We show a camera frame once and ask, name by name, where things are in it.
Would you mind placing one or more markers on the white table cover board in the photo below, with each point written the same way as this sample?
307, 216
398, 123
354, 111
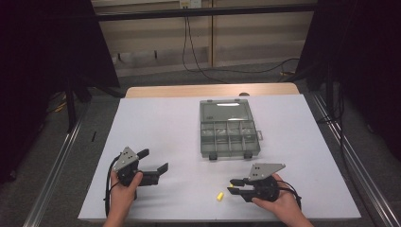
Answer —
157, 126

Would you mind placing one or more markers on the black curtain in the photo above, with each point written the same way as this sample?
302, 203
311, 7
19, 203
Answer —
47, 63
362, 63

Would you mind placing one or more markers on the black horizontal metal bar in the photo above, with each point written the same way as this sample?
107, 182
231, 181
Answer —
205, 12

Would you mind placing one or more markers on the person's right hand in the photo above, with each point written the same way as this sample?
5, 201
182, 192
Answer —
283, 203

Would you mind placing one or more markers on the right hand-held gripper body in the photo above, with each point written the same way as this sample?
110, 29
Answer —
261, 171

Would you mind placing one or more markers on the metal floor rail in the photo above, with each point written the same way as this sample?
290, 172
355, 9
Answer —
53, 176
356, 164

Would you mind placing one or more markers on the black metal stand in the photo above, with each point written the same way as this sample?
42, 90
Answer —
71, 107

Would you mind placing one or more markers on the grey plastic compartment box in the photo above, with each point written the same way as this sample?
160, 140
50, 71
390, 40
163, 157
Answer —
230, 138

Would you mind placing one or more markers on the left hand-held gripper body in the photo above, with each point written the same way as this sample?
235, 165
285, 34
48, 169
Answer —
126, 159

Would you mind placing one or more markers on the person's left hand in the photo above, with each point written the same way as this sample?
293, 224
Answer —
121, 198

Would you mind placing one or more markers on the white wall socket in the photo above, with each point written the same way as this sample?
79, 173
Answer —
190, 3

